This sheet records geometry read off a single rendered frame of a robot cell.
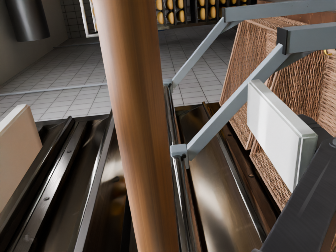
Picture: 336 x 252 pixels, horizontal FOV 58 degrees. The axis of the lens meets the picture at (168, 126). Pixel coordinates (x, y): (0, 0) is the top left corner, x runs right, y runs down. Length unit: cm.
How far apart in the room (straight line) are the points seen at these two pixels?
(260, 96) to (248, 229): 82
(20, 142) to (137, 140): 6
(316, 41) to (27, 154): 52
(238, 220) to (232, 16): 64
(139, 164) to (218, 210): 90
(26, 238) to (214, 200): 63
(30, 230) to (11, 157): 98
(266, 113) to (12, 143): 13
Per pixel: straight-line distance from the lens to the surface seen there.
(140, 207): 20
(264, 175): 116
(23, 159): 18
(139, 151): 17
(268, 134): 16
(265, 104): 16
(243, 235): 96
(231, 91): 178
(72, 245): 83
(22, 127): 18
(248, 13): 106
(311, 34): 60
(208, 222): 104
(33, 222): 118
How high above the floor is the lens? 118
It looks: level
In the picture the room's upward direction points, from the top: 96 degrees counter-clockwise
